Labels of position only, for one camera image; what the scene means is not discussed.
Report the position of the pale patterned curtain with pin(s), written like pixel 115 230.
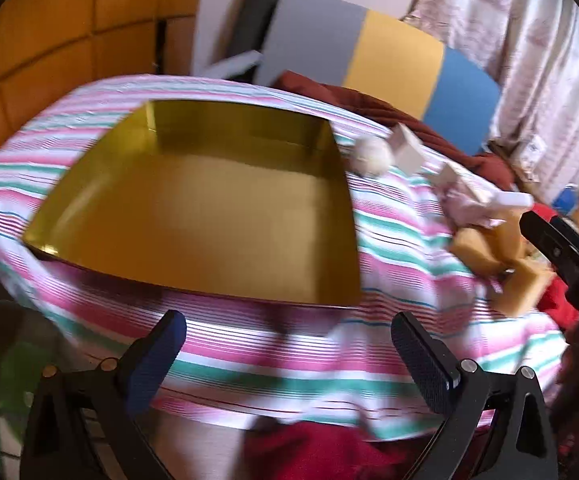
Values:
pixel 519 35

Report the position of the pink striped sock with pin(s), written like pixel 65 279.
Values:
pixel 464 209

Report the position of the small cream cardboard box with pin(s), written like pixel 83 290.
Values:
pixel 409 152

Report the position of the clear snack packet green clip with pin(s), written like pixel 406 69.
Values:
pixel 477 252
pixel 522 287

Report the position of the cream sock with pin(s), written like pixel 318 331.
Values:
pixel 372 157

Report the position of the white box blue label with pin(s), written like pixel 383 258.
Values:
pixel 534 152

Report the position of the pink green striped bedsheet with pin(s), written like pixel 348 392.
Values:
pixel 269 360

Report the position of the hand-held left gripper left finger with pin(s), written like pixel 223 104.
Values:
pixel 154 367

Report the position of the crimson cloth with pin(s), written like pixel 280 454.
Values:
pixel 319 450

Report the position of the grey yellow blue office chair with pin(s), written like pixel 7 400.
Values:
pixel 394 55

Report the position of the blue round container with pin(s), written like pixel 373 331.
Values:
pixel 565 200

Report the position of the long cream cardboard box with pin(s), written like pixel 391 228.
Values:
pixel 469 182

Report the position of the bright red knit sweater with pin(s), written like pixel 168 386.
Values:
pixel 559 302

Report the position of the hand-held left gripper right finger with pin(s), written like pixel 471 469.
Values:
pixel 422 367

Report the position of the orange wooden wardrobe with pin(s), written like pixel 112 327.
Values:
pixel 44 35

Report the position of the dark red quilt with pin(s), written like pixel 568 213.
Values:
pixel 349 97

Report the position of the gold metal tin box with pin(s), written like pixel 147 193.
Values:
pixel 194 210

